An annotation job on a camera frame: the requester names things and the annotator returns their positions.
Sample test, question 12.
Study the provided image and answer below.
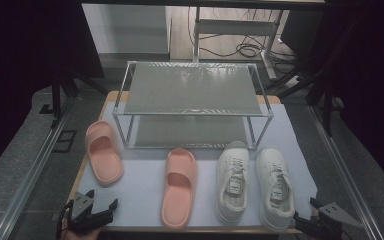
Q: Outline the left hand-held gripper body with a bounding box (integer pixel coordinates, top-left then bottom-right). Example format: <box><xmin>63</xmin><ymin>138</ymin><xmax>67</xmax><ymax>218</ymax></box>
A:
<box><xmin>67</xmin><ymin>191</ymin><xmax>114</xmax><ymax>233</ymax></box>

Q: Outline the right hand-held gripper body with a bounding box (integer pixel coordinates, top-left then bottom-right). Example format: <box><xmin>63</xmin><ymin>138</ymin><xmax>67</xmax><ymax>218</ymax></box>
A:
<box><xmin>308</xmin><ymin>202</ymin><xmax>364</xmax><ymax>240</ymax></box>

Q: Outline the pink slipper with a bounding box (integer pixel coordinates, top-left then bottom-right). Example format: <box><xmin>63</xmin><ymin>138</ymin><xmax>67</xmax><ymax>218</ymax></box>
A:
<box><xmin>160</xmin><ymin>147</ymin><xmax>199</xmax><ymax>230</ymax></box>
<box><xmin>84</xmin><ymin>120</ymin><xmax>125</xmax><ymax>188</ymax></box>

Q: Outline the white sneaker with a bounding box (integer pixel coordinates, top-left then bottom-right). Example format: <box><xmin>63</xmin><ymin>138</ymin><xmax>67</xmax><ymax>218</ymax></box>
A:
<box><xmin>255</xmin><ymin>146</ymin><xmax>296</xmax><ymax>232</ymax></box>
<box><xmin>215</xmin><ymin>140</ymin><xmax>251</xmax><ymax>224</ymax></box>

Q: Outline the two-tier metal shoe rack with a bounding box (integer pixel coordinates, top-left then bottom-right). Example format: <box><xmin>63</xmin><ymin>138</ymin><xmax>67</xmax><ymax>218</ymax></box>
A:
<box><xmin>112</xmin><ymin>60</ymin><xmax>275</xmax><ymax>150</ymax></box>

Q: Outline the person's left hand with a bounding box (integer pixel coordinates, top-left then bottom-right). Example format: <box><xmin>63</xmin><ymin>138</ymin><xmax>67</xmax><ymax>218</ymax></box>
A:
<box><xmin>60</xmin><ymin>227</ymin><xmax>105</xmax><ymax>240</ymax></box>

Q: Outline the white table mat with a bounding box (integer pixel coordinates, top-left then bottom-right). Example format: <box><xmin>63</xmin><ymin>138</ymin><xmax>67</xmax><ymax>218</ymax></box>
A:
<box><xmin>67</xmin><ymin>101</ymin><xmax>318</xmax><ymax>228</ymax></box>

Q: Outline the black metal stand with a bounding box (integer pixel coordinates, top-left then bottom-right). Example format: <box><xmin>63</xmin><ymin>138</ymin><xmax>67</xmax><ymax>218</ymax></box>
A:
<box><xmin>265</xmin><ymin>19</ymin><xmax>346</xmax><ymax>138</ymax></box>
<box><xmin>39</xmin><ymin>66</ymin><xmax>109</xmax><ymax>129</ymax></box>

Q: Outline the white power strip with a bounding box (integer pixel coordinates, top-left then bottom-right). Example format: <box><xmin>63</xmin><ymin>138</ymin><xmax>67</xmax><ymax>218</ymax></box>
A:
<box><xmin>284</xmin><ymin>75</ymin><xmax>303</xmax><ymax>89</ymax></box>

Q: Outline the white cabinet panel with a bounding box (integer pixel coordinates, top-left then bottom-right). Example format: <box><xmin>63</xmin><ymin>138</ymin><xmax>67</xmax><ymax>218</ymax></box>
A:
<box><xmin>81</xmin><ymin>3</ymin><xmax>172</xmax><ymax>55</ymax></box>

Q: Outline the aluminium rail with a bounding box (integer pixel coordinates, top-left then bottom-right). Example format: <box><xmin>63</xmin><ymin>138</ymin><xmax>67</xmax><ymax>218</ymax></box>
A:
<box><xmin>308</xmin><ymin>104</ymin><xmax>384</xmax><ymax>240</ymax></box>
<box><xmin>0</xmin><ymin>99</ymin><xmax>78</xmax><ymax>240</ymax></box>

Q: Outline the black floor socket frame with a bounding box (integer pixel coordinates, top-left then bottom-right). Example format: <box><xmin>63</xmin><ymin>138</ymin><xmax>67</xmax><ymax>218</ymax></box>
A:
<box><xmin>52</xmin><ymin>129</ymin><xmax>78</xmax><ymax>154</ymax></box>

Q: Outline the bundle of black floor cables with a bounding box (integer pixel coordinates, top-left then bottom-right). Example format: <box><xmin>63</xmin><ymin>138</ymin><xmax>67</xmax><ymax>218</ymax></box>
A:
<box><xmin>187</xmin><ymin>6</ymin><xmax>298</xmax><ymax>65</ymax></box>

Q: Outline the white metal desk frame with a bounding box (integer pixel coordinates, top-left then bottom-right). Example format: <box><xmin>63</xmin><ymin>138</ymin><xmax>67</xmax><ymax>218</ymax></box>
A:
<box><xmin>192</xmin><ymin>6</ymin><xmax>280</xmax><ymax>81</ymax></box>

